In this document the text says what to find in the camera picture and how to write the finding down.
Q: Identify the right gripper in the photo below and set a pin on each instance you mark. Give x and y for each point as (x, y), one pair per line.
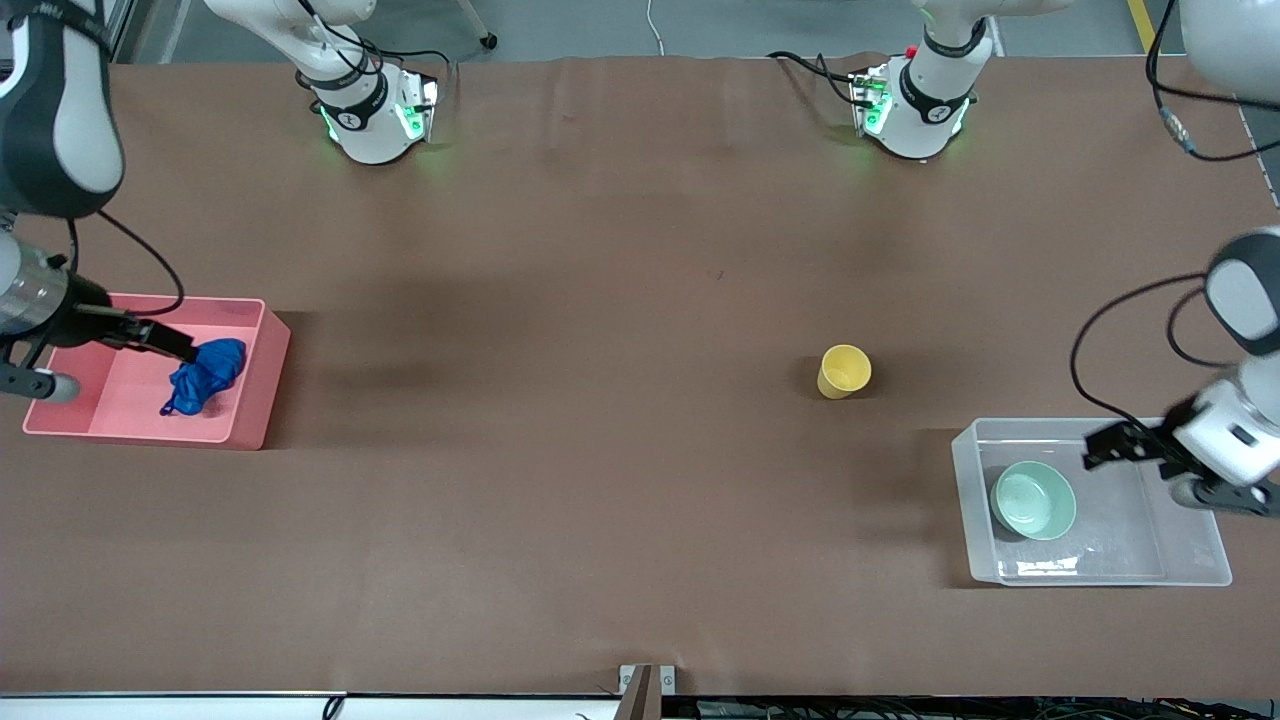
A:
(88, 309)

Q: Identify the pink plastic box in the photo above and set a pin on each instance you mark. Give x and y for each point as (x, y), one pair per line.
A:
(120, 390)

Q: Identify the aluminium frame with diagonal struts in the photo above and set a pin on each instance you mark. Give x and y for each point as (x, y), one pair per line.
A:
(118, 30)

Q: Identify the chair leg with caster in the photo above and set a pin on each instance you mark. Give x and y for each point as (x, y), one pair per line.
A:
(487, 40)

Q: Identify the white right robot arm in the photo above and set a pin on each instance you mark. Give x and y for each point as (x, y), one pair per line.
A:
(360, 110)

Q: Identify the brown table cover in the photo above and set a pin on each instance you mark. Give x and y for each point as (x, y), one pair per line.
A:
(640, 300)

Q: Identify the blue cloth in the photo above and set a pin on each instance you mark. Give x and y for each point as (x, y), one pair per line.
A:
(210, 370)

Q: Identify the metal table edge bracket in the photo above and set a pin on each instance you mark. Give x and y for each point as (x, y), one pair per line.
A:
(648, 690)

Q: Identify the clear plastic box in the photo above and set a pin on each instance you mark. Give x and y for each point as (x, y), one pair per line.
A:
(1130, 540)

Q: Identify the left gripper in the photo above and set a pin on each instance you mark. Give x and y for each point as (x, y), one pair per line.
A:
(1150, 441)

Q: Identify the yellow plastic cup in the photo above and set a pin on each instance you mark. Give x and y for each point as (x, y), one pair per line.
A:
(845, 370)

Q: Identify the mint green bowl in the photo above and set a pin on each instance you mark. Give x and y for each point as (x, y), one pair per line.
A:
(1035, 500)

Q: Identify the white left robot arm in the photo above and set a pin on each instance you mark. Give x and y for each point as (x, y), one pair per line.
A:
(925, 100)

